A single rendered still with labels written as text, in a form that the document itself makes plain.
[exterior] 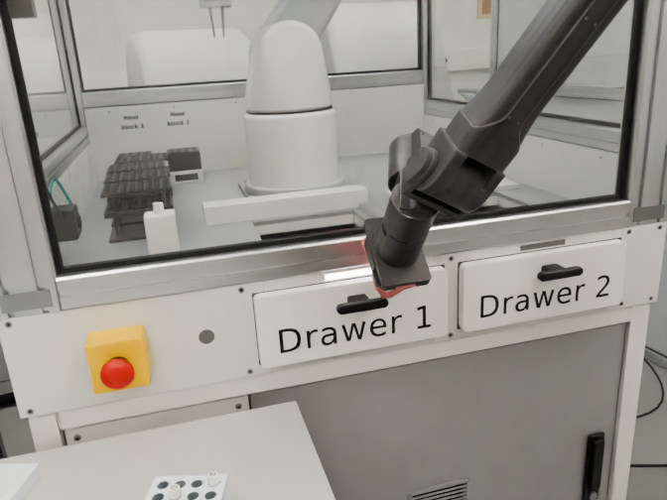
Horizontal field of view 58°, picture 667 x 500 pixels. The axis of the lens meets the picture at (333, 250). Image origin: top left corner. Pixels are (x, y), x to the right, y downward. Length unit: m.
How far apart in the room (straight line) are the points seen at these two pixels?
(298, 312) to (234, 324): 0.09
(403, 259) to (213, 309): 0.28
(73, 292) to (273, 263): 0.26
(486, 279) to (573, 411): 0.36
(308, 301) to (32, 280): 0.36
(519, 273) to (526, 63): 0.43
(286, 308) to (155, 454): 0.26
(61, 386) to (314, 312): 0.35
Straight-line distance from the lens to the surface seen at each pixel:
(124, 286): 0.84
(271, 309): 0.84
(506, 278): 0.96
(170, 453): 0.85
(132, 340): 0.81
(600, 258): 1.05
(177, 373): 0.89
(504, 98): 0.61
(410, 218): 0.67
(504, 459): 1.18
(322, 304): 0.85
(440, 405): 1.05
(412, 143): 0.74
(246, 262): 0.83
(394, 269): 0.75
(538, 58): 0.61
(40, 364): 0.89
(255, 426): 0.87
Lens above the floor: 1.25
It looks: 18 degrees down
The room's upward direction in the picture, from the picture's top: 3 degrees counter-clockwise
